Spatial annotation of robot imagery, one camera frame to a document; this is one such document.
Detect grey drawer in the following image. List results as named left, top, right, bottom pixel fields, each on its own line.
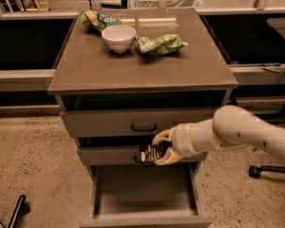
left=61, top=107, right=217, bottom=138
left=77, top=142, right=211, bottom=167
left=80, top=162, right=211, bottom=228

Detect green chip bag left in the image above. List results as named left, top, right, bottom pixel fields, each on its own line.
left=80, top=10, right=123, bottom=31

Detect black chair base leg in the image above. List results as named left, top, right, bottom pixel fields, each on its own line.
left=248, top=165, right=285, bottom=179

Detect green chip bag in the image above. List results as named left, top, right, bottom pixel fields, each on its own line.
left=80, top=10, right=123, bottom=31
left=136, top=34, right=187, bottom=56

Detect top grey drawer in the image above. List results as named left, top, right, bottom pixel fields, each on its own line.
left=61, top=107, right=217, bottom=138

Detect black stand foot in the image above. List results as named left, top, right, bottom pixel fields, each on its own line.
left=0, top=195, right=30, bottom=228

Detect middle grey drawer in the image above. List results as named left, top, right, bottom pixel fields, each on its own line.
left=77, top=142, right=211, bottom=167

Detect grey drawer cabinet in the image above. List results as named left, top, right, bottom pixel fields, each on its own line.
left=47, top=7, right=239, bottom=228

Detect black chocolate bar wrapper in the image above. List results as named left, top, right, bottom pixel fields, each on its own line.
left=140, top=142, right=171, bottom=162

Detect green chip bag right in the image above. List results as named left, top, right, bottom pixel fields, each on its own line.
left=136, top=34, right=187, bottom=56

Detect bottom grey drawer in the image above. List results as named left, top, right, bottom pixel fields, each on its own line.
left=80, top=162, right=211, bottom=228

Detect white bowl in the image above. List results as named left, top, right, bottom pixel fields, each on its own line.
left=102, top=25, right=136, bottom=53

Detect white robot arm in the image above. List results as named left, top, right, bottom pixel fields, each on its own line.
left=152, top=105, right=285, bottom=165

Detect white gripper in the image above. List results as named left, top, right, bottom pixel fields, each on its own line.
left=152, top=123, right=199, bottom=165

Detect wire basket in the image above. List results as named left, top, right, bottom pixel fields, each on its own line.
left=128, top=0, right=203, bottom=10

